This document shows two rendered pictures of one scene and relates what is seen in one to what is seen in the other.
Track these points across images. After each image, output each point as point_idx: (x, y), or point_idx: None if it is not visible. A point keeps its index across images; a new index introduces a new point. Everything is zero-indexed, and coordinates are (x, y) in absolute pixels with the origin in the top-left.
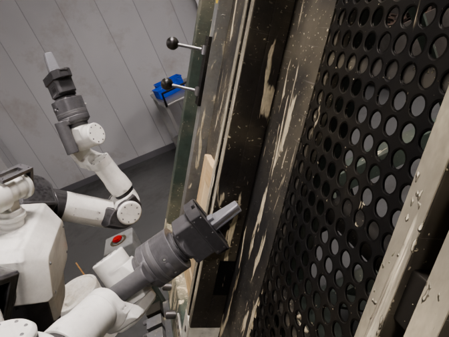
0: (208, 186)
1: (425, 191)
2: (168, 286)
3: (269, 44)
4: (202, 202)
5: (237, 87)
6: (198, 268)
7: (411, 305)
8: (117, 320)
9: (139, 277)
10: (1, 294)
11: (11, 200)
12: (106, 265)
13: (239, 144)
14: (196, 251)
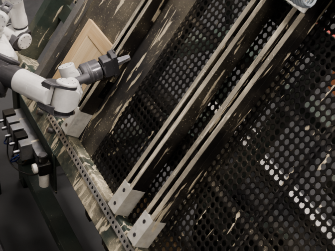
0: (91, 40)
1: (208, 65)
2: None
3: None
4: (81, 48)
5: (147, 7)
6: (93, 82)
7: (199, 85)
8: None
9: (87, 77)
10: None
11: (7, 22)
12: (69, 68)
13: (138, 30)
14: (107, 72)
